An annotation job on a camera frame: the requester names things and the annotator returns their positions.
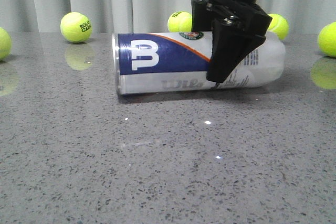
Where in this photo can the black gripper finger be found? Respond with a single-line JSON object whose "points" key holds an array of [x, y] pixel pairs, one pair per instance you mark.
{"points": [[230, 45], [201, 16]]}

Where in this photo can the white blue tennis ball can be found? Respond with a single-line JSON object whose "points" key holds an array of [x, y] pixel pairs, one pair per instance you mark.
{"points": [[168, 62]]}

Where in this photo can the centre tennis ball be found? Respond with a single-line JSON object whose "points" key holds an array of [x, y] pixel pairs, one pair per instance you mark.
{"points": [[180, 22]]}

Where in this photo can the far right tennis ball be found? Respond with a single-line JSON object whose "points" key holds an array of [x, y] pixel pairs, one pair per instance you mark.
{"points": [[326, 40]]}

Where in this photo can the tennis ball with black lettering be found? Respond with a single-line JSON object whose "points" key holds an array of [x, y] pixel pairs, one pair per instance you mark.
{"points": [[75, 27]]}

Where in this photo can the far left tennis ball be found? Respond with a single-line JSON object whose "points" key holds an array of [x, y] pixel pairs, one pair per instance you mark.
{"points": [[5, 43]]}

